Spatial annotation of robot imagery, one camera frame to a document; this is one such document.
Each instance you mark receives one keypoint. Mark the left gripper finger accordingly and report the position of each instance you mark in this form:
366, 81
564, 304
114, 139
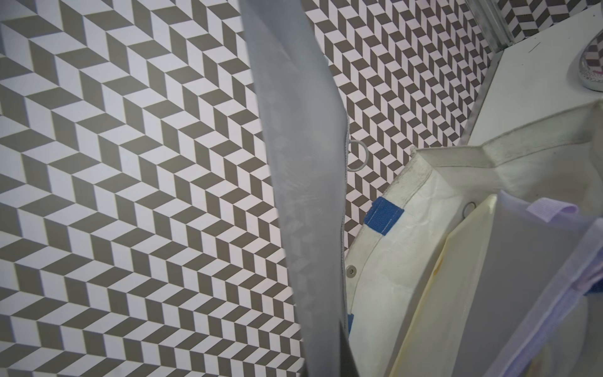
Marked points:
347, 364

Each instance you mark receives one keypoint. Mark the white canvas bag blue handles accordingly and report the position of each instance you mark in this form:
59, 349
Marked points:
390, 263

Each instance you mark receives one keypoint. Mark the chrome wire stand pink discs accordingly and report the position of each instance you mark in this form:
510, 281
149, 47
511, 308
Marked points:
590, 64

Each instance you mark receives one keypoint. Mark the large yellow trim mesh pouch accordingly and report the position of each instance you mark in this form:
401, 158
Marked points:
432, 342

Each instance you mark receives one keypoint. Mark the purple mesh pencil pouch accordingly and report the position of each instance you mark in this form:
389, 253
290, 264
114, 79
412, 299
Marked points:
542, 258

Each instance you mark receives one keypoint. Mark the grey mesh pouch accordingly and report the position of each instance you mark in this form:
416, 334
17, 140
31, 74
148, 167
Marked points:
306, 134

